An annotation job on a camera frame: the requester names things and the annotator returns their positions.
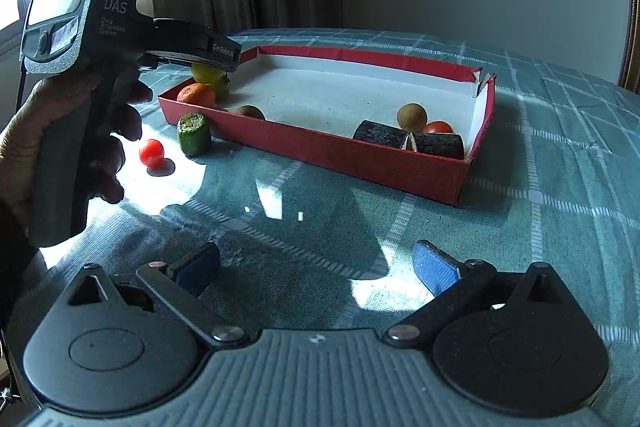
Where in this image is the yellow tomato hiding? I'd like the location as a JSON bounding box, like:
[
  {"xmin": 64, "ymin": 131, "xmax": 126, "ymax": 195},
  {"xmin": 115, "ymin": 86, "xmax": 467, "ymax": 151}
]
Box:
[{"xmin": 191, "ymin": 63, "xmax": 226, "ymax": 86}]

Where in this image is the red cherry tomato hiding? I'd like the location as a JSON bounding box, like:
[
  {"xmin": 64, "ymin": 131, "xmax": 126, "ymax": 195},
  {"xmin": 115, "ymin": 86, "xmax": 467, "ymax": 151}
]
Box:
[
  {"xmin": 422, "ymin": 120, "xmax": 454, "ymax": 134},
  {"xmin": 139, "ymin": 139, "xmax": 165, "ymax": 169}
]

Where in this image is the brown round longan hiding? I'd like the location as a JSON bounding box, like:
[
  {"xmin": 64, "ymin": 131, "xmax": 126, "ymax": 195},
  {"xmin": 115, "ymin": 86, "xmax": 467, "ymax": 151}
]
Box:
[{"xmin": 397, "ymin": 103, "xmax": 428, "ymax": 133}]

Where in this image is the dark cylinder fruit piece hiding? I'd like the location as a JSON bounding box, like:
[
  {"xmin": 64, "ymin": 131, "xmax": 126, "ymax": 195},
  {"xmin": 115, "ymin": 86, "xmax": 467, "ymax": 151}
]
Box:
[{"xmin": 352, "ymin": 120, "xmax": 410, "ymax": 150}]

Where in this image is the person's left hand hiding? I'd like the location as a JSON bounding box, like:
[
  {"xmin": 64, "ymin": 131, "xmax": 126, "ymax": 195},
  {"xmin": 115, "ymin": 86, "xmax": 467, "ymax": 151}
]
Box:
[{"xmin": 1, "ymin": 72, "xmax": 126, "ymax": 233}]

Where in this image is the teal plaid tablecloth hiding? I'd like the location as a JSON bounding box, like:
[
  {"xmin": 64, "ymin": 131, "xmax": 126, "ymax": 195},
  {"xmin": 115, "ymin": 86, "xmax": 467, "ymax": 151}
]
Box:
[{"xmin": 6, "ymin": 28, "xmax": 639, "ymax": 426}]

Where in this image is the orange tangerine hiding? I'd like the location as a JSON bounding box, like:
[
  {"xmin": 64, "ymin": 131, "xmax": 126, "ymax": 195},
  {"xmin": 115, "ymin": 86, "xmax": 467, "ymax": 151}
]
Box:
[{"xmin": 177, "ymin": 82, "xmax": 216, "ymax": 107}]

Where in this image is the green-yellow tomato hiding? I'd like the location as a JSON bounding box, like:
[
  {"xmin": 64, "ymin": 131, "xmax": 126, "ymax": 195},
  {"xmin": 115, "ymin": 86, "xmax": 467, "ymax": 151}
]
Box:
[{"xmin": 212, "ymin": 74, "xmax": 230, "ymax": 103}]

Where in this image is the green cucumber piece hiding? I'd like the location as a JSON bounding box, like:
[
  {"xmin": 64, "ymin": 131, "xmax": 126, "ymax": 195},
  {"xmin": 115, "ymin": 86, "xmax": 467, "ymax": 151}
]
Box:
[{"xmin": 177, "ymin": 113, "xmax": 212, "ymax": 157}]

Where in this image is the red shallow cardboard tray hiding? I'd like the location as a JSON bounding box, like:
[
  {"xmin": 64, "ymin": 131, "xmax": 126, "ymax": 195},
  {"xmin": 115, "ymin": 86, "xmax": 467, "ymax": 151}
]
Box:
[{"xmin": 157, "ymin": 43, "xmax": 498, "ymax": 209}]

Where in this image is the brown kiwi fruit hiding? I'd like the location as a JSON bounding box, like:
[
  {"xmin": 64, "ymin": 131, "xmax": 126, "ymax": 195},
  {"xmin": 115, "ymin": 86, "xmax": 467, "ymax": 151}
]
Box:
[{"xmin": 234, "ymin": 105, "xmax": 266, "ymax": 120}]

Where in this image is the wooden chair back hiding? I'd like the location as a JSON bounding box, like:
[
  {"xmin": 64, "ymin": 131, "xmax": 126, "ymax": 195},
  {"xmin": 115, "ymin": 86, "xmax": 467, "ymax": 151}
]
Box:
[{"xmin": 618, "ymin": 0, "xmax": 639, "ymax": 94}]

